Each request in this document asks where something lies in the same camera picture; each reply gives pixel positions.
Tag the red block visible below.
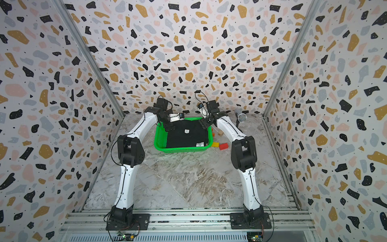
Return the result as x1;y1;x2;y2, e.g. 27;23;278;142
218;143;229;150

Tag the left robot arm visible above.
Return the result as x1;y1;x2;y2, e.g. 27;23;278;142
109;96;172;223

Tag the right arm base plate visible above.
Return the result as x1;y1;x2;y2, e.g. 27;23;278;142
230;213;272;230

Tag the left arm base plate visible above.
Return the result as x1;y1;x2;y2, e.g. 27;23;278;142
106;213;151;231

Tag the green plastic basket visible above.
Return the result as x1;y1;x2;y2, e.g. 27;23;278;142
154;117;213;153

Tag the black t-shirt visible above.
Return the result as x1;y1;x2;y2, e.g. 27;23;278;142
166;120;209;148

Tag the black stand with mirror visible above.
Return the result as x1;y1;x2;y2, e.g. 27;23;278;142
235;109;248;128

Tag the left corner aluminium post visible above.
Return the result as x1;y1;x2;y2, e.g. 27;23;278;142
51;0;125;119

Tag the aluminium rail frame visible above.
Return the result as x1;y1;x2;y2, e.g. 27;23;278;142
59;207;319;242

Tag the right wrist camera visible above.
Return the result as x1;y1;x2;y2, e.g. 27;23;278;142
197;103;208;119

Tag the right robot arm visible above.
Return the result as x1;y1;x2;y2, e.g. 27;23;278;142
198;100;264;223

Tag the right corner aluminium post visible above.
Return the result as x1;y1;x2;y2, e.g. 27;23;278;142
262;0;321;119

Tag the corner aluminium post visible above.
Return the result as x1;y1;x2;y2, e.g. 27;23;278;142
51;0;125;119
262;0;321;119

